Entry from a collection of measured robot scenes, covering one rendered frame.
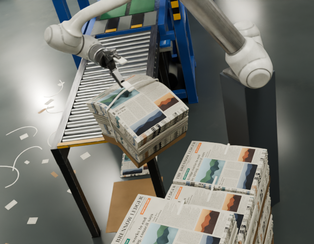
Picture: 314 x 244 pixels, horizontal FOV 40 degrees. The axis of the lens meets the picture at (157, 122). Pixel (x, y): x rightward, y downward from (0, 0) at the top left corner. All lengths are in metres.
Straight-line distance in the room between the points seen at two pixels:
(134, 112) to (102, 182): 1.52
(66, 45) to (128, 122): 0.45
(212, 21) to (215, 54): 2.64
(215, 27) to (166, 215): 0.80
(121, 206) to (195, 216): 1.60
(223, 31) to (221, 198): 0.70
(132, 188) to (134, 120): 1.40
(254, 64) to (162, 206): 0.74
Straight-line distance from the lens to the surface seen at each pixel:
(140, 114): 1.83
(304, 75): 4.02
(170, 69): 3.82
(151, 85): 1.95
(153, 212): 1.56
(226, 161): 2.01
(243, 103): 2.23
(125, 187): 3.19
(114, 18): 3.71
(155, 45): 3.11
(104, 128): 2.05
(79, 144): 2.36
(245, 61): 1.91
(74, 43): 1.98
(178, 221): 1.52
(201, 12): 1.80
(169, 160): 3.30
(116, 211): 3.06
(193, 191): 1.91
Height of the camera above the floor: 2.23
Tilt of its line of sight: 37 degrees down
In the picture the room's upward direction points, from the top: 14 degrees counter-clockwise
